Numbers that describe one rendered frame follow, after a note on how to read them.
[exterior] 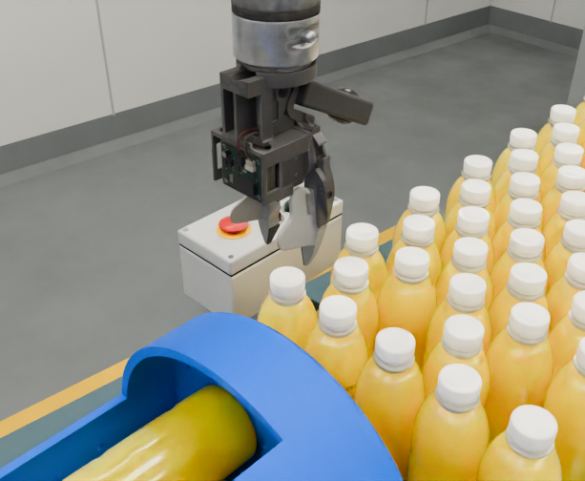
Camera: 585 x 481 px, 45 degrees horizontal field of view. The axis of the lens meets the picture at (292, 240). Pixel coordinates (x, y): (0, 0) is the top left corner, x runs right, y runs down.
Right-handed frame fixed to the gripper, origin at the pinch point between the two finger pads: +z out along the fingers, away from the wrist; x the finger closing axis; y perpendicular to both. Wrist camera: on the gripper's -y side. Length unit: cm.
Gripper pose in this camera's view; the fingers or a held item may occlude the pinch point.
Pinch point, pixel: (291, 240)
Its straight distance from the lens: 74.6
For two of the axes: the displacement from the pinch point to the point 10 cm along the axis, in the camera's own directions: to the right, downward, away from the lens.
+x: 7.1, 3.9, -5.8
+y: -7.0, 3.9, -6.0
